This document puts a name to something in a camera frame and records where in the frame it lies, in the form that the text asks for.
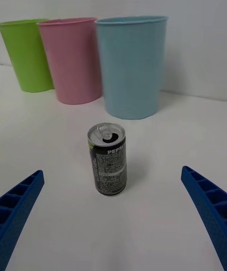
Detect pink plastic bin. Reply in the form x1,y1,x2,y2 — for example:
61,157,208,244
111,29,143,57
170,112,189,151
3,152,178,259
36,17,104,105

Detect black drink can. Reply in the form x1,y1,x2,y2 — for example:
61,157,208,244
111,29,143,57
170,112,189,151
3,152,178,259
87,122,128,197

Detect green plastic bin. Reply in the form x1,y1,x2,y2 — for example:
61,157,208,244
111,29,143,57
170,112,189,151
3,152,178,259
0,18,55,93

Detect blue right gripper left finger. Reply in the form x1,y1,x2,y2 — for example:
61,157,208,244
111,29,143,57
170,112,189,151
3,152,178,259
0,169,45,271

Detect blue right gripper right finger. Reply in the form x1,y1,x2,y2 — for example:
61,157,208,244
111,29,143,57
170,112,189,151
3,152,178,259
181,166,227,271

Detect pale blue plastic bin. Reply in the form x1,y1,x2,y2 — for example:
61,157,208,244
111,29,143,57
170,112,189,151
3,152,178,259
94,15,169,120

